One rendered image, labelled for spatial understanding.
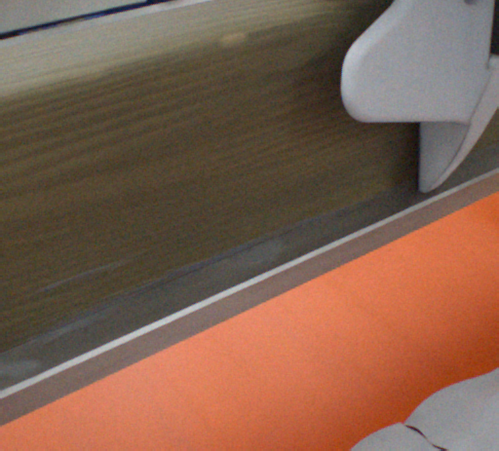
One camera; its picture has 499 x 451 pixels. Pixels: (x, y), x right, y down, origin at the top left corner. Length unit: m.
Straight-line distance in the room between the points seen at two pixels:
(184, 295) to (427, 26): 0.09
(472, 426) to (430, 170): 0.13
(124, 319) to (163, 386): 0.15
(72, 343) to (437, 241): 0.28
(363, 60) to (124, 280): 0.08
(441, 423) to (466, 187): 0.12
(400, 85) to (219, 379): 0.19
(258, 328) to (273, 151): 0.18
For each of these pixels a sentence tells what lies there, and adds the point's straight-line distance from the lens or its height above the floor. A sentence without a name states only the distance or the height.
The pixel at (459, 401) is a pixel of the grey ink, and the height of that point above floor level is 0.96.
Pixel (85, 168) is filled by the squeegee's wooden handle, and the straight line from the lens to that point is 0.18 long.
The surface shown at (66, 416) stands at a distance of 0.35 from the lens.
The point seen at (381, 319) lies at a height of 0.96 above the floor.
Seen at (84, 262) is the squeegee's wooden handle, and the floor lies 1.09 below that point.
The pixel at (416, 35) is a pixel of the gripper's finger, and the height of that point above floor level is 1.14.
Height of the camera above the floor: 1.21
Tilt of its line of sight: 33 degrees down
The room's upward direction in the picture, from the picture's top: straight up
